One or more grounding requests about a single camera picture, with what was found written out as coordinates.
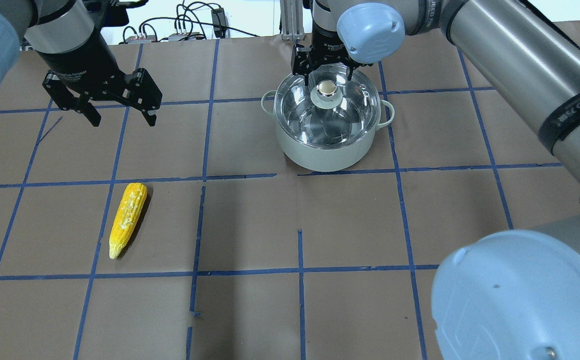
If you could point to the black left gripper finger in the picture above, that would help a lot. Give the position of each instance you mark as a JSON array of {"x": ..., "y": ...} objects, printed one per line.
[
  {"x": 148, "y": 108},
  {"x": 85, "y": 108}
]

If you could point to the yellow corn cob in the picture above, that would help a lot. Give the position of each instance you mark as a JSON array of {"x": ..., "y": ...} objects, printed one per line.
[{"x": 127, "y": 217}]

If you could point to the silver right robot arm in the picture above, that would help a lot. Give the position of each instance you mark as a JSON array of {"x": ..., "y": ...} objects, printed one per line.
[{"x": 515, "y": 294}]

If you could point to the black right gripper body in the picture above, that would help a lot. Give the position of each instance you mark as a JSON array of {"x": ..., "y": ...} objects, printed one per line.
[{"x": 326, "y": 46}]

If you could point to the glass pot lid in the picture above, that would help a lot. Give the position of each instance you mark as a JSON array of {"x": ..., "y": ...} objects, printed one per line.
[{"x": 336, "y": 113}]

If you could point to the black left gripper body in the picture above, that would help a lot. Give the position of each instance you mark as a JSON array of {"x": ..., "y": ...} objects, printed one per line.
[{"x": 80, "y": 61}]

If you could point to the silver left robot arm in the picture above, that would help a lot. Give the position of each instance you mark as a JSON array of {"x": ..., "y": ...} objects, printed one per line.
[{"x": 67, "y": 36}]

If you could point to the pale green cooking pot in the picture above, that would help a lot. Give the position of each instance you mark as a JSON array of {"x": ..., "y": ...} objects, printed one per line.
[{"x": 328, "y": 160}]

